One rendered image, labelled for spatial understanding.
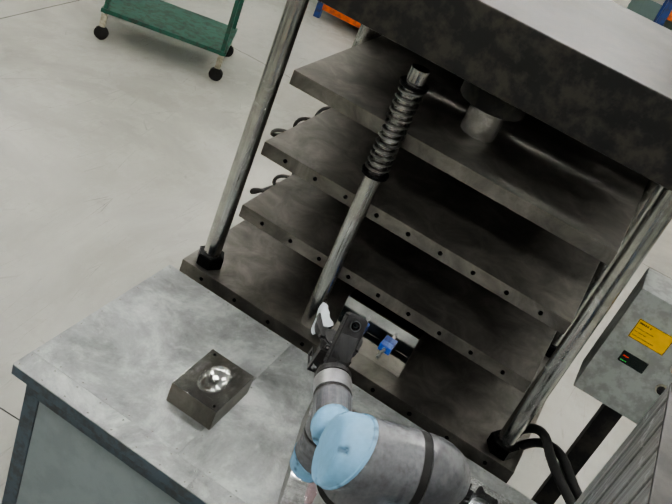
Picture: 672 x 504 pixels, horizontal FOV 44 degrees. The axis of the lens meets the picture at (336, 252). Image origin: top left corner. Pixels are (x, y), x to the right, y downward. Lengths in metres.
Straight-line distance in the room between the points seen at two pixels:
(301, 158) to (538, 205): 0.76
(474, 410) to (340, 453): 1.68
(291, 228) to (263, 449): 0.80
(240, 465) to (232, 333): 0.52
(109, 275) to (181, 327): 1.45
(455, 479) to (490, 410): 1.64
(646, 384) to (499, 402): 0.54
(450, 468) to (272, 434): 1.21
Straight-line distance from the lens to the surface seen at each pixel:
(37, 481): 2.70
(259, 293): 2.88
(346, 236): 2.60
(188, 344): 2.56
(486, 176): 2.47
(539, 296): 2.56
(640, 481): 0.88
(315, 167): 2.65
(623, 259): 2.35
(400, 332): 2.71
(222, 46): 6.07
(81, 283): 3.95
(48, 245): 4.13
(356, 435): 1.21
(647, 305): 2.53
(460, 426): 2.76
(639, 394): 2.67
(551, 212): 2.46
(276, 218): 2.80
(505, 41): 2.22
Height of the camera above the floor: 2.49
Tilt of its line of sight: 32 degrees down
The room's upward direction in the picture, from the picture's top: 24 degrees clockwise
